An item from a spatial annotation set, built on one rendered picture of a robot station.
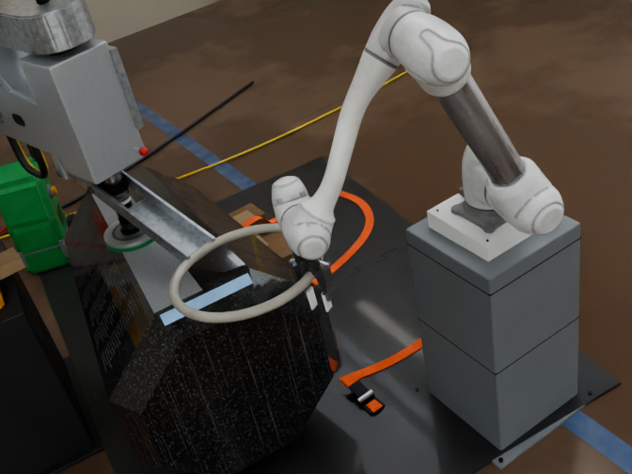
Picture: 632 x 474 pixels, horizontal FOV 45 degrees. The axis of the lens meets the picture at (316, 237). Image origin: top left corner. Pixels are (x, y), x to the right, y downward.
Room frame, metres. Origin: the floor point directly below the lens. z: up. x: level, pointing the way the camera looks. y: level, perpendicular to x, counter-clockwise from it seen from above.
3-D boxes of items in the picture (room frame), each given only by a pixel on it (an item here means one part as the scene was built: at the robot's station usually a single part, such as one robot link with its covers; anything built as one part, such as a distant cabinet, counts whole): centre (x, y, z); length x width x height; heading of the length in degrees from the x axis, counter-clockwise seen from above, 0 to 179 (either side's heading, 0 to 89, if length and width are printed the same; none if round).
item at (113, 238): (2.40, 0.65, 0.85); 0.21 x 0.21 x 0.01
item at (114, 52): (2.42, 0.52, 1.38); 0.08 x 0.03 x 0.28; 40
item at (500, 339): (2.01, -0.56, 0.40); 0.50 x 0.50 x 0.80; 26
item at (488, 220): (2.02, -0.56, 0.89); 0.22 x 0.18 x 0.06; 27
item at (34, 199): (3.75, 1.49, 0.43); 0.35 x 0.35 x 0.87; 6
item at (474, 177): (1.99, -0.57, 1.03); 0.18 x 0.16 x 0.22; 15
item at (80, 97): (2.46, 0.70, 1.32); 0.36 x 0.22 x 0.45; 40
